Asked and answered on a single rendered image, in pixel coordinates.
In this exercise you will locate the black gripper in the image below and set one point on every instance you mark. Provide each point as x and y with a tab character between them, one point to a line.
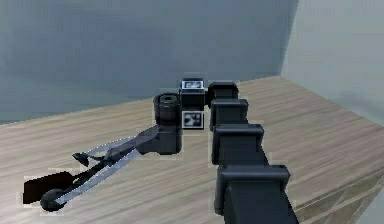
168	133

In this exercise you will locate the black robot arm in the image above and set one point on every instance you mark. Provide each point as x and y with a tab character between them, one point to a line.
246	186

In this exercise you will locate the black food turner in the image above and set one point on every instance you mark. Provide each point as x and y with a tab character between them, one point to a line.
40	187

